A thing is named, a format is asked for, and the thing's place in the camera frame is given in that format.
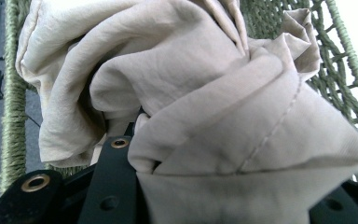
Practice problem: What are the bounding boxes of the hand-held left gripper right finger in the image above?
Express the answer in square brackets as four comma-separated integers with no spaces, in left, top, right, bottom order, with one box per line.
[309,169,358,224]

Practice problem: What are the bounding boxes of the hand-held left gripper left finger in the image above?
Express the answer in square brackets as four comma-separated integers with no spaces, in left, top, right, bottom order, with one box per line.
[77,120,152,224]

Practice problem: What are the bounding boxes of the green woven basket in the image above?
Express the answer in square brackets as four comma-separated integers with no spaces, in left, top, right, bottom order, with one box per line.
[0,0,358,194]

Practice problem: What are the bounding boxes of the beige cloth garment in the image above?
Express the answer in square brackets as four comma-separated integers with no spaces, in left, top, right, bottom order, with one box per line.
[14,0,358,224]

